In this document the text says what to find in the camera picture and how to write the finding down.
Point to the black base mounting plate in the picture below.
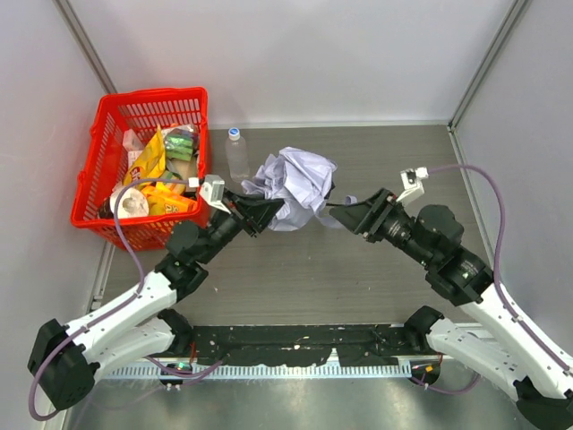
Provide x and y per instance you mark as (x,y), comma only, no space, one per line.
(305,345)

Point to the yellow chips bag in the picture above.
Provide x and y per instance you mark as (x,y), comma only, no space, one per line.
(151,163)

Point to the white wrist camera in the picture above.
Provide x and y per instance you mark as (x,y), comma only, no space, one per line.
(412,180)
(211,190)

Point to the lavender folding umbrella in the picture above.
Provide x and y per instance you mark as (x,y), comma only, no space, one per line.
(303,180)

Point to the white tape roll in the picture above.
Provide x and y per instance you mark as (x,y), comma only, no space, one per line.
(132,204)

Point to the red plastic basket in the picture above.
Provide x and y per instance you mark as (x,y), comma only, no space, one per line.
(107,160)

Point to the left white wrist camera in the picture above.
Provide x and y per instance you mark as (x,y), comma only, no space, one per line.
(211,190)

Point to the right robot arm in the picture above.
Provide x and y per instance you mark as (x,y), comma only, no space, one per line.
(538,379)

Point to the white small box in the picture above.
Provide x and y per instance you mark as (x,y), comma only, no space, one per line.
(133,146)

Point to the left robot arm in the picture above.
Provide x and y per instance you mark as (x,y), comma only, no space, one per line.
(68,360)

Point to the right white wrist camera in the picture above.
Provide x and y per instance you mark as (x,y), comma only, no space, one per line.
(412,180)

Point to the clear plastic water bottle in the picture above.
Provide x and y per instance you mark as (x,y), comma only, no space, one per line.
(237,155)

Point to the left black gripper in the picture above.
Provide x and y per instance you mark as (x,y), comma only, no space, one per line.
(244,217)

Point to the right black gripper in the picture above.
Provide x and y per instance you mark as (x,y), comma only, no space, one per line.
(376,217)

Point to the white slotted cable duct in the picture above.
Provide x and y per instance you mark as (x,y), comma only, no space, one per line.
(332,369)

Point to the green sponge pack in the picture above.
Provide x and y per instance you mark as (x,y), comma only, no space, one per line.
(180,144)

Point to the orange snack package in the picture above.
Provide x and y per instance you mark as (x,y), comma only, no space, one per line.
(162,201)

